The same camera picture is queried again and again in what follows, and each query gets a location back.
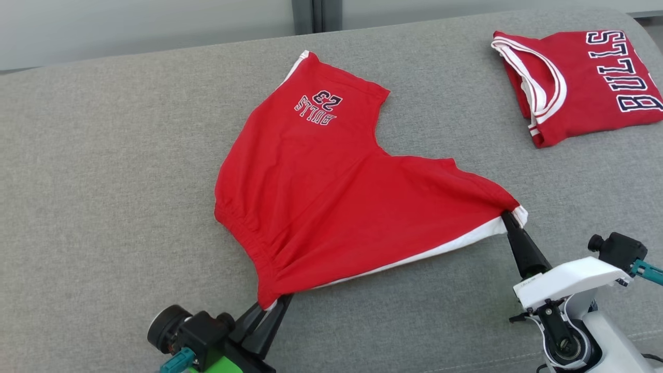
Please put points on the grey partition post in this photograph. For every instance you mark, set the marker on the grey partition post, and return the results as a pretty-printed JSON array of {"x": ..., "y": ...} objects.
[{"x": 317, "y": 16}]

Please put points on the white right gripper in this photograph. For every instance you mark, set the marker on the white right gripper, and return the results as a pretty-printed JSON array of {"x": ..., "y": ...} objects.
[{"x": 570, "y": 282}]

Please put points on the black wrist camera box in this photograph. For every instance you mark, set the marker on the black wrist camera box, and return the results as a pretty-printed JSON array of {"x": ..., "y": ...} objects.
[
  {"x": 204, "y": 334},
  {"x": 619, "y": 251}
]

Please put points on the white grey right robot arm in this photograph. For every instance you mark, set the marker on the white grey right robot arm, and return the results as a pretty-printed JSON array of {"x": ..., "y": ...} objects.
[{"x": 606, "y": 342}]

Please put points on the red basketball shorts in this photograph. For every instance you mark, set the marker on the red basketball shorts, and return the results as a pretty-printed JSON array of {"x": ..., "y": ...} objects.
[{"x": 336, "y": 207}]

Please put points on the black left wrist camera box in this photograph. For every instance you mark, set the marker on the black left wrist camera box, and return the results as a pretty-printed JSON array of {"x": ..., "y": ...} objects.
[{"x": 204, "y": 334}]

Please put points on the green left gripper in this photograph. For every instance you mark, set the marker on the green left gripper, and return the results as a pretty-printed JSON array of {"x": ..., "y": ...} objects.
[{"x": 233, "y": 362}]

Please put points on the red Bulls basketball jersey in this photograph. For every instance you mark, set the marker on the red Bulls basketball jersey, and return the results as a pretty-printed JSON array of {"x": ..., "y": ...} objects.
[{"x": 580, "y": 83}]

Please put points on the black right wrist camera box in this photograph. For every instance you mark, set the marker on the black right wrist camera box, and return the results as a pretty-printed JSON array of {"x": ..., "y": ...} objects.
[{"x": 619, "y": 251}]

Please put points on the grey baseboard strip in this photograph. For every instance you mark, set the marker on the grey baseboard strip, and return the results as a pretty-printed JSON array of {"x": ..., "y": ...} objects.
[{"x": 645, "y": 15}]

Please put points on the black left wrist motor cylinder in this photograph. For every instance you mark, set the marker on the black left wrist motor cylinder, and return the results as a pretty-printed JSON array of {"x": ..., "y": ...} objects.
[{"x": 166, "y": 329}]

